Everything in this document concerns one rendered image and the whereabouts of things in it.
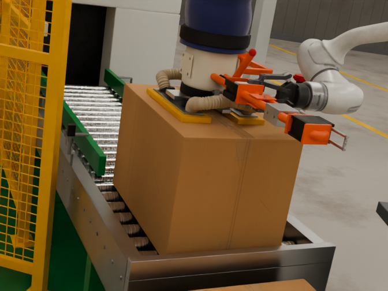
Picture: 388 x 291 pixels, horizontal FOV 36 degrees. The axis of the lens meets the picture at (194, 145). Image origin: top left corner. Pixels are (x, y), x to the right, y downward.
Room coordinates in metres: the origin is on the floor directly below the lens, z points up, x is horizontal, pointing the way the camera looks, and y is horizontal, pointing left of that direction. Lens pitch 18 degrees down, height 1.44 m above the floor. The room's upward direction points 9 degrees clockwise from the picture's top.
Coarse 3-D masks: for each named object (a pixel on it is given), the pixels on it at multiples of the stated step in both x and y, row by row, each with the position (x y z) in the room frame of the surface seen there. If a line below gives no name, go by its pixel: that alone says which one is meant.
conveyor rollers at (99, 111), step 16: (64, 96) 3.29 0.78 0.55; (80, 96) 3.34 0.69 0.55; (96, 96) 3.45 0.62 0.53; (112, 96) 3.50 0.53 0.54; (80, 112) 3.05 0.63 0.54; (96, 112) 3.09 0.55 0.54; (112, 112) 3.14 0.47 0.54; (64, 128) 2.75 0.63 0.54; (96, 128) 2.82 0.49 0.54; (112, 128) 2.86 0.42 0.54; (112, 144) 2.59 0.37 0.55; (80, 160) 2.34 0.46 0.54; (112, 160) 2.40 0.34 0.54; (96, 176) 2.19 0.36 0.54; (112, 176) 2.21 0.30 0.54; (112, 192) 2.04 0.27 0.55; (112, 208) 1.93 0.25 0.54; (128, 208) 1.96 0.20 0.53; (128, 224) 1.86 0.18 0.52; (144, 240) 1.71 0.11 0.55
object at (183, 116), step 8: (152, 88) 2.02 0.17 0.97; (168, 88) 1.95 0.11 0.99; (152, 96) 1.96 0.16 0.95; (160, 96) 1.92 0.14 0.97; (168, 96) 1.92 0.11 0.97; (160, 104) 1.90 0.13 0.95; (168, 104) 1.84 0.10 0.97; (176, 104) 1.84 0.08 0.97; (184, 104) 1.82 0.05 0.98; (176, 112) 1.77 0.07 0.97; (184, 112) 1.76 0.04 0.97; (200, 112) 1.79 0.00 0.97; (184, 120) 1.72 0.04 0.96; (192, 120) 1.74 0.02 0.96; (200, 120) 1.75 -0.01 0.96; (208, 120) 1.76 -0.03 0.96
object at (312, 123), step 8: (288, 120) 1.41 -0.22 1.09; (296, 120) 1.39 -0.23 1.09; (304, 120) 1.37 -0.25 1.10; (312, 120) 1.39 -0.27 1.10; (320, 120) 1.40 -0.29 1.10; (288, 128) 1.41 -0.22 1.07; (296, 128) 1.39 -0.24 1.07; (304, 128) 1.34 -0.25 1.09; (312, 128) 1.35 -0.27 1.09; (320, 128) 1.36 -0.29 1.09; (328, 128) 1.37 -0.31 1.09; (296, 136) 1.38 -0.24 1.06; (304, 136) 1.34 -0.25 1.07; (320, 144) 1.36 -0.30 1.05
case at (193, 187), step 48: (144, 96) 1.96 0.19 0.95; (144, 144) 1.86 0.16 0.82; (192, 144) 1.59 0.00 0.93; (240, 144) 1.66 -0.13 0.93; (288, 144) 1.73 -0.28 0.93; (144, 192) 1.80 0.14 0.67; (192, 192) 1.60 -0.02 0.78; (240, 192) 1.67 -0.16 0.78; (288, 192) 1.74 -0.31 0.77; (192, 240) 1.62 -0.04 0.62; (240, 240) 1.69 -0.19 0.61
